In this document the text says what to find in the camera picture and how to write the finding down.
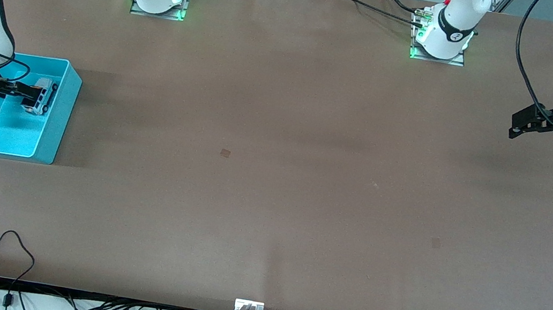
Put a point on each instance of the white jeep toy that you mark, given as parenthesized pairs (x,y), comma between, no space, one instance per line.
(44,96)

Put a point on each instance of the cyan plastic bin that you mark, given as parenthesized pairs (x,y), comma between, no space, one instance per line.
(14,132)

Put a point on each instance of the small brown tape patch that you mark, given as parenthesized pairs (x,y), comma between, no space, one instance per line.
(225,152)

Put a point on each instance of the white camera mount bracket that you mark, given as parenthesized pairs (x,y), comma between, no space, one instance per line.
(249,305)

